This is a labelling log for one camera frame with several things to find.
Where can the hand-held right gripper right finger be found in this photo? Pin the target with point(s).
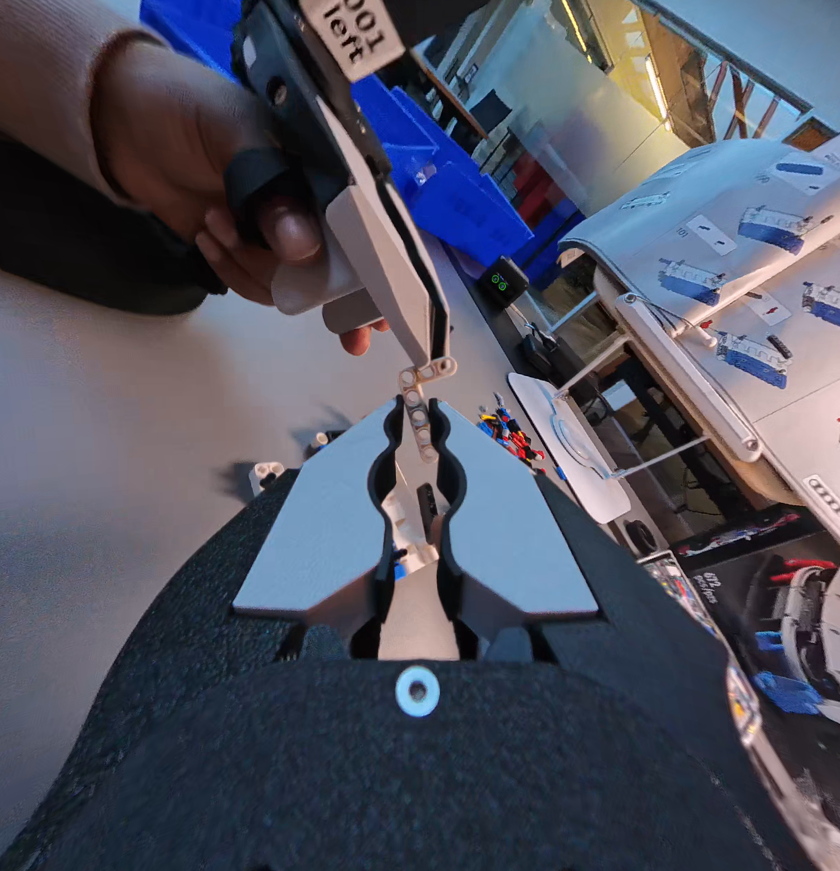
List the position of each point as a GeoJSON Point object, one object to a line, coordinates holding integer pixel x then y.
{"type": "Point", "coordinates": [522, 544]}

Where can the pile of mixed lego pieces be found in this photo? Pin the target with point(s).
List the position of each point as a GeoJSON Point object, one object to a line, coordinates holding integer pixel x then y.
{"type": "Point", "coordinates": [508, 435]}

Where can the small white lego connector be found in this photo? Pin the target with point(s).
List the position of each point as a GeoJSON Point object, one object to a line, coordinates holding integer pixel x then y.
{"type": "Point", "coordinates": [267, 471]}

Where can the person's left hand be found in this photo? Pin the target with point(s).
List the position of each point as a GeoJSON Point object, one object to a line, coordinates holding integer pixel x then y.
{"type": "Point", "coordinates": [168, 136]}

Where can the blue and white lego assembly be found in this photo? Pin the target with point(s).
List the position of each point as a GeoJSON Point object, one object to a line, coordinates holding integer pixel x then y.
{"type": "Point", "coordinates": [413, 548]}

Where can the black five-hole lego beam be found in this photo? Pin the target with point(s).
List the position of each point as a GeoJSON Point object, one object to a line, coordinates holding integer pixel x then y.
{"type": "Point", "coordinates": [427, 507]}

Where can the small black lego tyre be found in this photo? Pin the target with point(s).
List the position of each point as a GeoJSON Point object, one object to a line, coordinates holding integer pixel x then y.
{"type": "Point", "coordinates": [639, 537]}

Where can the white L-shaped lego beam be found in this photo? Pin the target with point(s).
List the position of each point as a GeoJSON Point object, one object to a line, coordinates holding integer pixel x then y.
{"type": "Point", "coordinates": [408, 408]}

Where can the white book stand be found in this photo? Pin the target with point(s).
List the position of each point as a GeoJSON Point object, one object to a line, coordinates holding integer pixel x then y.
{"type": "Point", "coordinates": [569, 442]}

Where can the person's left forearm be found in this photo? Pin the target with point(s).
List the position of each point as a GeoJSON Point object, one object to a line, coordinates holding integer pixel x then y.
{"type": "Point", "coordinates": [39, 61]}

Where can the black device with green lights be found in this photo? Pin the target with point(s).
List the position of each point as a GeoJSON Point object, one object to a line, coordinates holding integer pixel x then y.
{"type": "Point", "coordinates": [512, 269]}

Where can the blue plastic bin with label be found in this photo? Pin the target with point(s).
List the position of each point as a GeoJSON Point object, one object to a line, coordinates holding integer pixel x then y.
{"type": "Point", "coordinates": [188, 27]}

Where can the holographic sticker sheet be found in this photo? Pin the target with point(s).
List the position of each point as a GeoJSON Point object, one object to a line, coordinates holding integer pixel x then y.
{"type": "Point", "coordinates": [672, 585]}

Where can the lego instruction booklet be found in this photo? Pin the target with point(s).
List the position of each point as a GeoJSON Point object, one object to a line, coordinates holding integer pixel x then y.
{"type": "Point", "coordinates": [733, 286]}

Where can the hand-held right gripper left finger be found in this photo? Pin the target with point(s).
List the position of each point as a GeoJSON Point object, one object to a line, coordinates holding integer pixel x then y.
{"type": "Point", "coordinates": [311, 544]}

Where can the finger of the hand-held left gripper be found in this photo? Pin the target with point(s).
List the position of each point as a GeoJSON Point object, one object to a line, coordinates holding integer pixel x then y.
{"type": "Point", "coordinates": [386, 272]}
{"type": "Point", "coordinates": [439, 320]}

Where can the large black power adapter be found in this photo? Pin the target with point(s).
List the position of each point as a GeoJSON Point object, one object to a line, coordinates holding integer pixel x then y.
{"type": "Point", "coordinates": [549, 354]}

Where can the black lego box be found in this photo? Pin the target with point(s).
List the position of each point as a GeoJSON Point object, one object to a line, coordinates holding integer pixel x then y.
{"type": "Point", "coordinates": [767, 612]}

